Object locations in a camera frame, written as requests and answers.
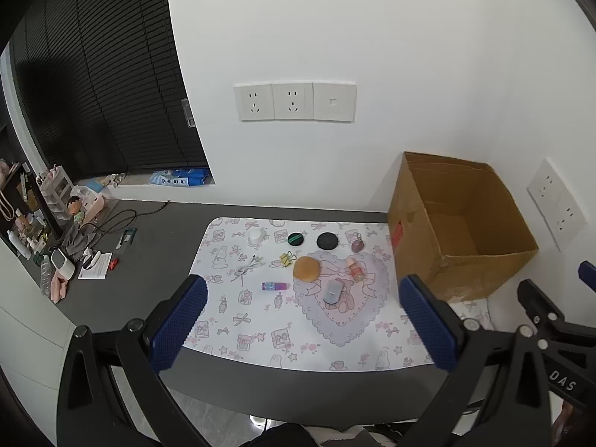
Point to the grey cloth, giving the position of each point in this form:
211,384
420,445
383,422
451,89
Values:
77,240

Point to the black window blinds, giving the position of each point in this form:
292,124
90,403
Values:
107,70

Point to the blue and white packet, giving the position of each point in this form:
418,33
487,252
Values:
179,178

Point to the white wall power socket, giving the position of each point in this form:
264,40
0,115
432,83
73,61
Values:
292,101
254,101

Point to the black disc with green stripe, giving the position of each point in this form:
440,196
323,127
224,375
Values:
296,239

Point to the yellow binder clip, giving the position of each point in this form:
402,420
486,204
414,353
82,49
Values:
288,259

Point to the white drawer organizer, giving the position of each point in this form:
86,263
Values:
57,188

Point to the cartoon doll figurine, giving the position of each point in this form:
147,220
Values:
75,208

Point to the plain black round disc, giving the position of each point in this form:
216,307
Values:
327,240

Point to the white printed table mat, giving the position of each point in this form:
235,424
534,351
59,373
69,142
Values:
242,330

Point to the white wall data socket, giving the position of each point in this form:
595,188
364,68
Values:
334,102

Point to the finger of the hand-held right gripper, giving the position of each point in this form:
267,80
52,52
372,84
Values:
533,300
589,275

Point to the pink storage box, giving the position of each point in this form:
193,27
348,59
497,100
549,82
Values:
95,206

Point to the green and black tool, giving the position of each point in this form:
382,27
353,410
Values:
126,235

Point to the purple and blue tube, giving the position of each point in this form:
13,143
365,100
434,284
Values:
274,286

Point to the small pink bottle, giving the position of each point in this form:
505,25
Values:
356,270

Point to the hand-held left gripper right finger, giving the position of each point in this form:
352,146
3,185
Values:
428,326

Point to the clear plastic bottle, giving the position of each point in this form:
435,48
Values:
45,275

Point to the small white device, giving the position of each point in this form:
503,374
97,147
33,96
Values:
63,263

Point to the brown cardboard box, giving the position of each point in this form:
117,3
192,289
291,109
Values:
419,214

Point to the black shelf with toiletries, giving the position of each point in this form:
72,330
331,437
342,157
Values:
23,214

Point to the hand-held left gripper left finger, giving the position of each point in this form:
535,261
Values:
179,321

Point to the white paper leaflet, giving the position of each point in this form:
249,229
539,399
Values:
95,266

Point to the white side wall socket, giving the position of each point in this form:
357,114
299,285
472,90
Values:
565,221
548,185

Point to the pink cloth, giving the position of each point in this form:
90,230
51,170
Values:
58,288

